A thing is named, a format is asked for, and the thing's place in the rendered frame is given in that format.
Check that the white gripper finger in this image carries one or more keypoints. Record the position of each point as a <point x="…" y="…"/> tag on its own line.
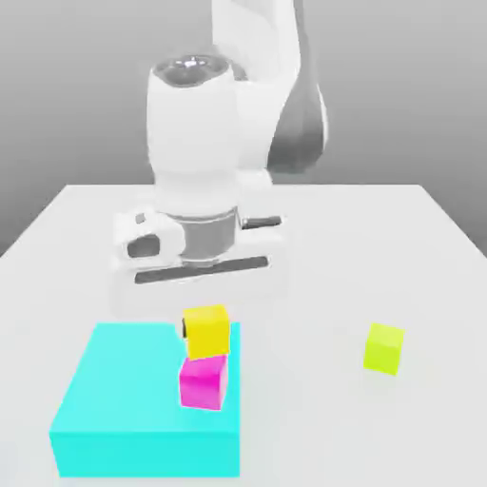
<point x="179" y="330"/>

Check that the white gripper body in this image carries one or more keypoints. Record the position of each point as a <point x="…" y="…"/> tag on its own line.
<point x="198" y="283"/>

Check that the small yellow cube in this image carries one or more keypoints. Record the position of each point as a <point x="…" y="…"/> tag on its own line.
<point x="207" y="331"/>

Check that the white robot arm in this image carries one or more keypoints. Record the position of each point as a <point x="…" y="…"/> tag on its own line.
<point x="190" y="133"/>

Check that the small magenta cube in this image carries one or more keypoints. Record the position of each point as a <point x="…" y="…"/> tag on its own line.
<point x="201" y="382"/>

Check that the small lime cube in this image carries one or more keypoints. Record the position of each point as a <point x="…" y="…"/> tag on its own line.
<point x="382" y="349"/>

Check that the large cyan box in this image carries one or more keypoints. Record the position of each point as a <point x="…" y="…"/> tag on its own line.
<point x="129" y="399"/>

